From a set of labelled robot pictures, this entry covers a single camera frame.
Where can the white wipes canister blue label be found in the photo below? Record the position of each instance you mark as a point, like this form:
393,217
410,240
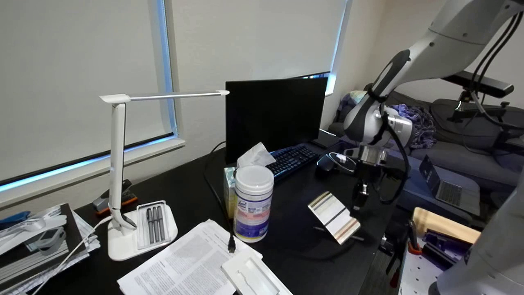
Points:
254,207

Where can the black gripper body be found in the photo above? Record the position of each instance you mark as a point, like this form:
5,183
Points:
364,174

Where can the grey open laptop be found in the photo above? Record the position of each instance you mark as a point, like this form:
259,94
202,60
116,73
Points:
459,194

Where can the blue book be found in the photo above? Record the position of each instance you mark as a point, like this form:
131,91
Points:
13,219

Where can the clear plastic document folders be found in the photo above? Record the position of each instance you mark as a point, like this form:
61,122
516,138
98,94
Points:
38,247

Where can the small blue device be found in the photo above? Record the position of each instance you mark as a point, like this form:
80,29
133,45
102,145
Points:
444,248

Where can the purple cloth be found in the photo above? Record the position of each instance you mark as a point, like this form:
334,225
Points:
419,125

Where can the white desk lamp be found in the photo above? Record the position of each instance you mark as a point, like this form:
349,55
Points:
116,165

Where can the black computer mouse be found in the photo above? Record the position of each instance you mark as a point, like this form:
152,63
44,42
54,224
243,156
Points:
337,165

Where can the black stereo camera on stand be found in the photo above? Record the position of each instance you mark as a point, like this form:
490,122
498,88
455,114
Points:
480,84

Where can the light blue yellow cloth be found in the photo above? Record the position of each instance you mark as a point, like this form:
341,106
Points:
352,101

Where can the flat white plastic box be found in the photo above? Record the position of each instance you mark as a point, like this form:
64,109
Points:
254,276

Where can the dark grey pen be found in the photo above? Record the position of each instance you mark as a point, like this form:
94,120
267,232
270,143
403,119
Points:
154,224
149,225
161,224

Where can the dark grey couch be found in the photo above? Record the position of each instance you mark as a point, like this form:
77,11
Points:
475,125

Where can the printed white paper document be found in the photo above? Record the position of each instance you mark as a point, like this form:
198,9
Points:
185,263

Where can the black computer monitor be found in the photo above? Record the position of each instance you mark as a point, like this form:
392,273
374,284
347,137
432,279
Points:
275,117

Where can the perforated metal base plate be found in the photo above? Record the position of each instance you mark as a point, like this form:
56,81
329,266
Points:
418,276

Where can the white roller blind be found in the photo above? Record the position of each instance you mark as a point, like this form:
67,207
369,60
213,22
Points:
66,66
246,38

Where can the white striped packet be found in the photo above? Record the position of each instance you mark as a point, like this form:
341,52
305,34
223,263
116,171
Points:
333,215

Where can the black keyboard blue backlight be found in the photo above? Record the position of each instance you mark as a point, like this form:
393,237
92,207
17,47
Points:
295,158

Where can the black and red stapler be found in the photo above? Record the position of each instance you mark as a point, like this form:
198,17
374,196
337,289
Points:
128,197

